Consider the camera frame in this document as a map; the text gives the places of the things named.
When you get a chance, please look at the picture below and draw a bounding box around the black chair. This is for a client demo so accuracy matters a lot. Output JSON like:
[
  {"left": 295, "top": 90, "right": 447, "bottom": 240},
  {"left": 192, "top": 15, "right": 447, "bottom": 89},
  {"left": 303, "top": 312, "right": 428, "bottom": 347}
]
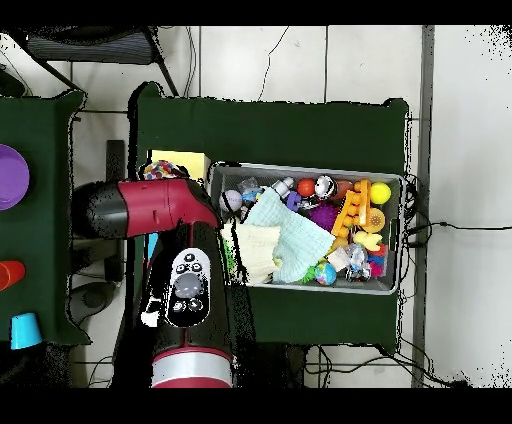
[{"left": 15, "top": 25, "right": 179, "bottom": 97}]

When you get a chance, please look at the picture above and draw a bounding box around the mint green waffle cloth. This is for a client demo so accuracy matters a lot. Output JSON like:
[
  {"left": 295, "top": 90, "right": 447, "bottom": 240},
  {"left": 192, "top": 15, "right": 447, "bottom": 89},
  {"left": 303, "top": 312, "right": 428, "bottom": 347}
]
[{"left": 242, "top": 186, "right": 337, "bottom": 284}]

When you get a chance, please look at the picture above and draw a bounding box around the grey rounded base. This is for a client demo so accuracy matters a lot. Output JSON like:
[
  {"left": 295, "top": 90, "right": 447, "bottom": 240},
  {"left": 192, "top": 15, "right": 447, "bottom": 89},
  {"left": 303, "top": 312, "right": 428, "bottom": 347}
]
[{"left": 68, "top": 280, "right": 118, "bottom": 326}]

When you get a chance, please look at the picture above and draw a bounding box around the toy burger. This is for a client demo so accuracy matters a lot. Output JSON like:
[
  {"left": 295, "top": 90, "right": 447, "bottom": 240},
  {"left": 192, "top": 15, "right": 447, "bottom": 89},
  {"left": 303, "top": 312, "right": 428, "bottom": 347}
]
[{"left": 361, "top": 206, "right": 386, "bottom": 234}]

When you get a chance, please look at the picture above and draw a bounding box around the black post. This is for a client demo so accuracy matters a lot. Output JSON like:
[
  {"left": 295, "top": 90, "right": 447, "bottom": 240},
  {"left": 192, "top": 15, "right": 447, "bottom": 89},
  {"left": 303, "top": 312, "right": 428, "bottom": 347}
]
[{"left": 104, "top": 139, "right": 126, "bottom": 283}]

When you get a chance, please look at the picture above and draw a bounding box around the wooden box with three holes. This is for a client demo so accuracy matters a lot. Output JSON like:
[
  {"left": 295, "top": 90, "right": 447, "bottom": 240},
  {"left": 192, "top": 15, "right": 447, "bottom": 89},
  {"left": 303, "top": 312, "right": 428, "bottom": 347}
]
[{"left": 137, "top": 149, "right": 212, "bottom": 263}]

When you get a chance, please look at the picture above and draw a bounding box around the shallow mesh bin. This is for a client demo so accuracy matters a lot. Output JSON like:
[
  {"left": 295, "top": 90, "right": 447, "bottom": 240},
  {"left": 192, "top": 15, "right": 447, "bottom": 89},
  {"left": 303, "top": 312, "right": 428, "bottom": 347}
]
[{"left": 207, "top": 160, "right": 405, "bottom": 296}]

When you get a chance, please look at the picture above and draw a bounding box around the light blue cup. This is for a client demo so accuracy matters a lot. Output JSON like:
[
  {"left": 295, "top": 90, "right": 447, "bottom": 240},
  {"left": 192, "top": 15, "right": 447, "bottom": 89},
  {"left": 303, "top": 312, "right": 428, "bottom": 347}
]
[{"left": 9, "top": 312, "right": 43, "bottom": 350}]

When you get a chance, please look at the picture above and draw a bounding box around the orange plastic block toy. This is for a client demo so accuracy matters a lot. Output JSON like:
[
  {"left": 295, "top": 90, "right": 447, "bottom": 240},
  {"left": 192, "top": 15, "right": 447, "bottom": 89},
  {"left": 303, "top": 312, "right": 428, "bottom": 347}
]
[{"left": 330, "top": 179, "right": 373, "bottom": 238}]

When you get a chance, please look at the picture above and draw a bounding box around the globe print ball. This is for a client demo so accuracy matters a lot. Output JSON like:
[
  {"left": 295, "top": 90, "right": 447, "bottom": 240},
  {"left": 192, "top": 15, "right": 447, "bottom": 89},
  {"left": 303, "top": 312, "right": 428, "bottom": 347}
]
[{"left": 313, "top": 261, "right": 338, "bottom": 286}]

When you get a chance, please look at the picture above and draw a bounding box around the black cable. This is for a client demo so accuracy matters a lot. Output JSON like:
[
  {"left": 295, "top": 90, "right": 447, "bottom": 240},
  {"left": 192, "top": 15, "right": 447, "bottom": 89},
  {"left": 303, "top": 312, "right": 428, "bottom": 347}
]
[{"left": 401, "top": 219, "right": 512, "bottom": 249}]

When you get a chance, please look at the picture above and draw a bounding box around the orange cup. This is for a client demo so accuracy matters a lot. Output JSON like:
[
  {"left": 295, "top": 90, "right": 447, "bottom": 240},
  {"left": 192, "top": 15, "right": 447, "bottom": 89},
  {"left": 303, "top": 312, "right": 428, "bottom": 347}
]
[{"left": 0, "top": 260, "right": 26, "bottom": 292}]

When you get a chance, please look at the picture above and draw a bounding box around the red ball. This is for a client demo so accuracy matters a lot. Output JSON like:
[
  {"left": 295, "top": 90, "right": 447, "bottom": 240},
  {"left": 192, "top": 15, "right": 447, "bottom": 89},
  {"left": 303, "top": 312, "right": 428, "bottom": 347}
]
[{"left": 296, "top": 177, "right": 317, "bottom": 198}]

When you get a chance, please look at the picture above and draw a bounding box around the pale yellow waffle cloth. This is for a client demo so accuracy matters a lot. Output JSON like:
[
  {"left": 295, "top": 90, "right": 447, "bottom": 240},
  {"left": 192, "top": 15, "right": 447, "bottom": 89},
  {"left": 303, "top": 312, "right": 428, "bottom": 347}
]
[{"left": 220, "top": 221, "right": 283, "bottom": 284}]

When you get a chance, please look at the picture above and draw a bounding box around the dark green table cloth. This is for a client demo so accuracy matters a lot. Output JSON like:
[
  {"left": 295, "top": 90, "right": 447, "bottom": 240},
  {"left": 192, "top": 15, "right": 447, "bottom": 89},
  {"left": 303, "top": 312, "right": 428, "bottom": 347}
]
[
  {"left": 0, "top": 89, "right": 91, "bottom": 347},
  {"left": 126, "top": 80, "right": 411, "bottom": 356}
]

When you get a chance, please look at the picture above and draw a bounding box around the yellow ball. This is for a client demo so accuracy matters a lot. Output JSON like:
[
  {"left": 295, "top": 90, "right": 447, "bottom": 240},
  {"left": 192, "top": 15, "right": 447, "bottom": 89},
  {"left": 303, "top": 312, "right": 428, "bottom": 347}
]
[{"left": 368, "top": 182, "right": 392, "bottom": 205}]

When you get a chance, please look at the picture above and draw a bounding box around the purple spiky ball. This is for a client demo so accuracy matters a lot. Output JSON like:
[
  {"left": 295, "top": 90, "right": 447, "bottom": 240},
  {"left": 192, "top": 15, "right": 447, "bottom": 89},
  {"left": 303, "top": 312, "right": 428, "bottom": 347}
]
[{"left": 308, "top": 201, "right": 339, "bottom": 232}]

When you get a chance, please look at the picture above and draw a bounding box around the purple bowl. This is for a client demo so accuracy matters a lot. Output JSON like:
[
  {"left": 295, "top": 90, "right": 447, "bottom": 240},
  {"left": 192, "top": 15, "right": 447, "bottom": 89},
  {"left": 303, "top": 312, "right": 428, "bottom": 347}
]
[{"left": 0, "top": 143, "right": 31, "bottom": 212}]

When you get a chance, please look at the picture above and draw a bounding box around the white baseball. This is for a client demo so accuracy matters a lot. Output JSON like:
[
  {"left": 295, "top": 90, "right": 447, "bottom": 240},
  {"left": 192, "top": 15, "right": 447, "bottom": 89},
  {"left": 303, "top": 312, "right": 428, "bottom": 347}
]
[{"left": 218, "top": 189, "right": 244, "bottom": 213}]

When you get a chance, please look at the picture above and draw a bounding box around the colourful polka dot cloth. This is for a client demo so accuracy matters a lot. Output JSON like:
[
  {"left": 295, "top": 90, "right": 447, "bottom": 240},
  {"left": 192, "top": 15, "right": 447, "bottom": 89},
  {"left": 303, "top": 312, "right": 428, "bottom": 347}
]
[{"left": 141, "top": 159, "right": 189, "bottom": 181}]

